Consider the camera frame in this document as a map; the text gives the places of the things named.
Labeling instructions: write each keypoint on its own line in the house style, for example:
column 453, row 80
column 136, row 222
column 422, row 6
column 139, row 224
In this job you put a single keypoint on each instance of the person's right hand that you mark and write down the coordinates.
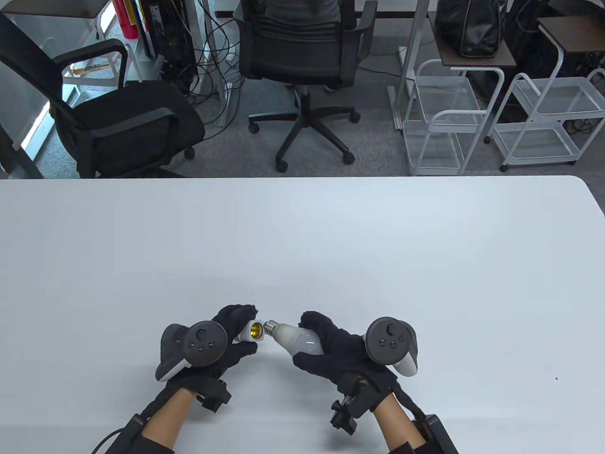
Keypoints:
column 340, row 354

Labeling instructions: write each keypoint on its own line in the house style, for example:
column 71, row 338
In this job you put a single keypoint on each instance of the brown side table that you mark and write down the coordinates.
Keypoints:
column 505, row 59
column 581, row 38

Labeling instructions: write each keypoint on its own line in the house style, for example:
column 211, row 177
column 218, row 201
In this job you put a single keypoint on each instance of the black ribbed office chair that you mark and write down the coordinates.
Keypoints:
column 293, row 52

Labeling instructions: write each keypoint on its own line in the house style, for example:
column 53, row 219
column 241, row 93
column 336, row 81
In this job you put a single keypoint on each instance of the black bag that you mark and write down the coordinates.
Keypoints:
column 472, row 28

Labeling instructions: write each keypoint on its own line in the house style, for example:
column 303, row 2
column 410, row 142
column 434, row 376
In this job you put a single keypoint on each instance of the white light bulb socket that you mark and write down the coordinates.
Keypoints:
column 246, row 333

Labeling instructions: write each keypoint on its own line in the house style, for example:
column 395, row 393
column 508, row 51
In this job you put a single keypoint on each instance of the person's left hand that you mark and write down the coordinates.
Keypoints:
column 236, row 357

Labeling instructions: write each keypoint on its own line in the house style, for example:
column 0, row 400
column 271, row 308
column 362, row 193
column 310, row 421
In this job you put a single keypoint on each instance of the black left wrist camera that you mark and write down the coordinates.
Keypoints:
column 215, row 395

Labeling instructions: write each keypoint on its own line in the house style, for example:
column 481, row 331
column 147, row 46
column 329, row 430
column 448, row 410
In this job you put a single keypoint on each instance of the white desk leg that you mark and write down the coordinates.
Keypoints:
column 210, row 42

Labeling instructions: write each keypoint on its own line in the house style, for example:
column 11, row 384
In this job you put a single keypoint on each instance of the white shelf rack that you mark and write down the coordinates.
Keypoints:
column 104, row 56

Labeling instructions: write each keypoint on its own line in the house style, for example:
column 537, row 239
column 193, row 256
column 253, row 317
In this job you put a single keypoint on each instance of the white metal stand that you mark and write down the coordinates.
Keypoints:
column 411, row 61

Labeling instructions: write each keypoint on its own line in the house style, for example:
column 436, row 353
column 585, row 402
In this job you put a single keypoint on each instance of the black computer tower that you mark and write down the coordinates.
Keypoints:
column 172, row 38

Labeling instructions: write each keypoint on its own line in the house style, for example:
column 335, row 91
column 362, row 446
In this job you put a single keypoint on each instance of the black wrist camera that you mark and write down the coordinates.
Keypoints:
column 215, row 395
column 352, row 406

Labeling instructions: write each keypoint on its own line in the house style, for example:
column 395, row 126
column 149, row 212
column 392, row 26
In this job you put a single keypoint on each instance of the person's right forearm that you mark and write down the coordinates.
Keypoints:
column 392, row 425

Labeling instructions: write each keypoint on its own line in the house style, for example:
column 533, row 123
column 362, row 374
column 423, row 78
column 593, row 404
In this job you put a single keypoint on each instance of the dark desk top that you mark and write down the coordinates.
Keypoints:
column 47, row 7

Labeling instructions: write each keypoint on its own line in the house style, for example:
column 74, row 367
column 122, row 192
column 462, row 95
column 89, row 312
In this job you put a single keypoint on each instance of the red fire extinguisher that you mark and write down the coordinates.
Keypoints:
column 125, row 19

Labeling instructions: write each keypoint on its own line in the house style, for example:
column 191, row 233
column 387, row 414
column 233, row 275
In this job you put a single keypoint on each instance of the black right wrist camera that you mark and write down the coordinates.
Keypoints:
column 352, row 406

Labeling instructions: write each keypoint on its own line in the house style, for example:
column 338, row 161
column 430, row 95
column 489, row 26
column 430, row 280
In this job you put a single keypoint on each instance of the black mesh office chair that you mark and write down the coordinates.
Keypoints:
column 132, row 118

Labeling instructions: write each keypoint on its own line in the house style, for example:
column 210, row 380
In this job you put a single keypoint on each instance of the grey and white right controller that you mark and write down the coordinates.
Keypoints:
column 387, row 340

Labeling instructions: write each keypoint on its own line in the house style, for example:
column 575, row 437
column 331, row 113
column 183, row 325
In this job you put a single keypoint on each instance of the white light bulb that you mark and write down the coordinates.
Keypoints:
column 295, row 338

